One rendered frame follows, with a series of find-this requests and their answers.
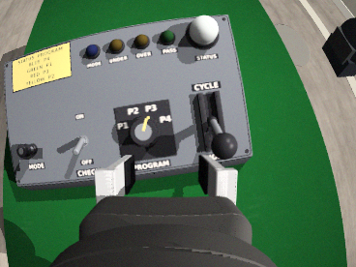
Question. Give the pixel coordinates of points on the grey control console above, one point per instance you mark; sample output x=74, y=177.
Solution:
x=92, y=90

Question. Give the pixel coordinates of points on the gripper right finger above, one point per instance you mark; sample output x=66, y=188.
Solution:
x=215, y=180

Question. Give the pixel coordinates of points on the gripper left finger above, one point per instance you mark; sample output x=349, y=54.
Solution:
x=115, y=180

